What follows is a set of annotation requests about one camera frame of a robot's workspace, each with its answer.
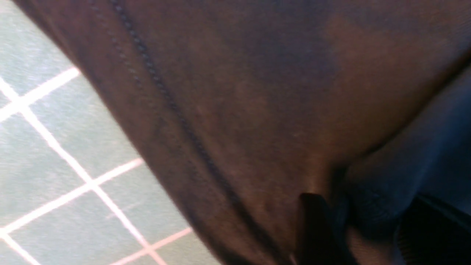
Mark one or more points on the green checkered grid mat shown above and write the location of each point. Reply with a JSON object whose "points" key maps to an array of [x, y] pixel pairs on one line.
{"points": [[73, 189]]}

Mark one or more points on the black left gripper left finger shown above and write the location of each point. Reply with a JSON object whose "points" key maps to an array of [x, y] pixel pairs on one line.
{"points": [[318, 240]]}

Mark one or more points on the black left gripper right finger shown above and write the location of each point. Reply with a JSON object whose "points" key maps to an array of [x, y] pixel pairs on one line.
{"points": [[433, 232]]}

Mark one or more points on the dark gray long-sleeve shirt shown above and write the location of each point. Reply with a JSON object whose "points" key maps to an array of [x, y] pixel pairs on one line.
{"points": [[240, 106]]}

